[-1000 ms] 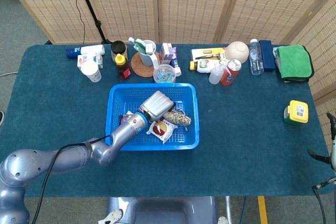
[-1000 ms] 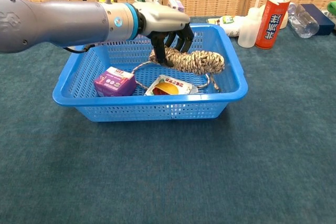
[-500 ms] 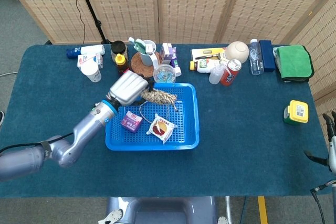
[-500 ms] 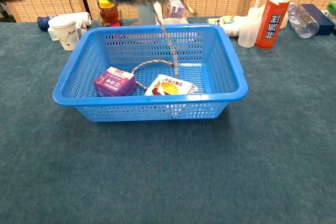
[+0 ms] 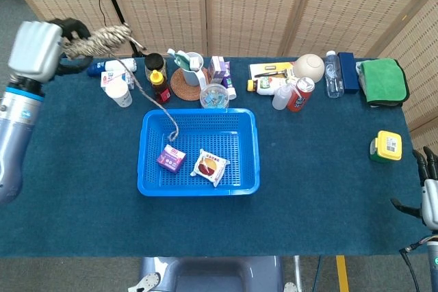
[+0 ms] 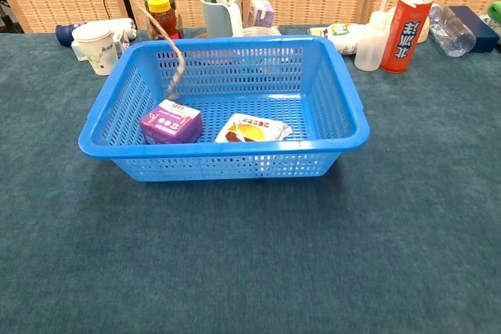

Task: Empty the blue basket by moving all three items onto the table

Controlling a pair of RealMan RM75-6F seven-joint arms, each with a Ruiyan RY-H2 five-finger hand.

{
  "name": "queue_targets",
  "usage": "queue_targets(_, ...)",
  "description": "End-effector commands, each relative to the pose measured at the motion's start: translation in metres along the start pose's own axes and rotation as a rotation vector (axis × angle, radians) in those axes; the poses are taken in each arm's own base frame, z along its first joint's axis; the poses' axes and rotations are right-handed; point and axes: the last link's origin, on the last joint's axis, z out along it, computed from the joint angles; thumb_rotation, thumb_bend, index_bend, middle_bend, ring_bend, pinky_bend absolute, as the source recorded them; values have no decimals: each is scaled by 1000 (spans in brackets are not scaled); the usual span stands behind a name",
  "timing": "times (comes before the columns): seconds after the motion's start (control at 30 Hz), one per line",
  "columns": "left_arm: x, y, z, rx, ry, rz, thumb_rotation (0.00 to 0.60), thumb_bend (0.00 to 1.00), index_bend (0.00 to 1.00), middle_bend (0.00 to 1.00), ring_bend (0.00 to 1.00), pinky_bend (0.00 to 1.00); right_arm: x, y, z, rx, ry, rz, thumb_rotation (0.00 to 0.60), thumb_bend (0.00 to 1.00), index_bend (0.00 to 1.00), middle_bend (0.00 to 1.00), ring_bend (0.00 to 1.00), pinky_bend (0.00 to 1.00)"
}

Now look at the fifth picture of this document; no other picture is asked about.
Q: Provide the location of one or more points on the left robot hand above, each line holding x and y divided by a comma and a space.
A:
34, 49

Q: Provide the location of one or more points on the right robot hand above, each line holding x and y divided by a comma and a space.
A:
430, 199

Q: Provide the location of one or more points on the small purple box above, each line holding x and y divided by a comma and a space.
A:
172, 159

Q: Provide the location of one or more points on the white snack packet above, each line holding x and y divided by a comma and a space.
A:
209, 167

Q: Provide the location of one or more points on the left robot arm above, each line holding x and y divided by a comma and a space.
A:
15, 134

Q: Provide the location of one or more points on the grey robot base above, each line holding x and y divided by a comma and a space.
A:
212, 275

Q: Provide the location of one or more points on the yellow green container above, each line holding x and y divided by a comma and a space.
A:
388, 145

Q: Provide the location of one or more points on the white red toothpaste box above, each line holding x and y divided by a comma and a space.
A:
111, 76

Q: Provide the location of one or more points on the white tube blue cap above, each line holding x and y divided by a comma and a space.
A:
116, 65

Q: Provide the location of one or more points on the white paper cup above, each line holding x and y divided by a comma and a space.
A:
119, 95

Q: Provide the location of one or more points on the dark jar black lid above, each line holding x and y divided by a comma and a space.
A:
154, 63

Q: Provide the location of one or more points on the green cloth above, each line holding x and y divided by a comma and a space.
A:
383, 80

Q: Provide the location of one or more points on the honey bottle yellow cap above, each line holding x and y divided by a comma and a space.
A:
160, 88

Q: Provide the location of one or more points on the green brush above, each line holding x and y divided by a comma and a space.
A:
179, 59

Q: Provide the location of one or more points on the woven round coaster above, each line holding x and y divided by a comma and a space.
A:
178, 88

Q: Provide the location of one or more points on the dark blue box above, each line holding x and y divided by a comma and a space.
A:
348, 73

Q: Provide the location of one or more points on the clear water bottle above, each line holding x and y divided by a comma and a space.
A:
333, 76

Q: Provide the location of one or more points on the red drink can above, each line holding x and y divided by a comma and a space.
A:
299, 95

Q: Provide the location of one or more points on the beige bowl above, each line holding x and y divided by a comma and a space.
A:
309, 66

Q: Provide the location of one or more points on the translucent squeeze bottle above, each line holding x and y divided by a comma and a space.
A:
281, 98

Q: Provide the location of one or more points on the purple white carton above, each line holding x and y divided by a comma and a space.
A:
215, 69

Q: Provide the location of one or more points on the clear round container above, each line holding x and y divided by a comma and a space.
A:
214, 97

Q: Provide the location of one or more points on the blue plastic basket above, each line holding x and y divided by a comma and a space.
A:
246, 155

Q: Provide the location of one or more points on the white bottle green label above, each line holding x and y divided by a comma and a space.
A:
270, 85

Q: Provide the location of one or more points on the small white purple bottle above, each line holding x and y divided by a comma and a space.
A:
231, 88

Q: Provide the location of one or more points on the razor blister pack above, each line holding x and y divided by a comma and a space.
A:
270, 68

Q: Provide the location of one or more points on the bamboo folding screen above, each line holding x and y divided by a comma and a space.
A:
239, 8

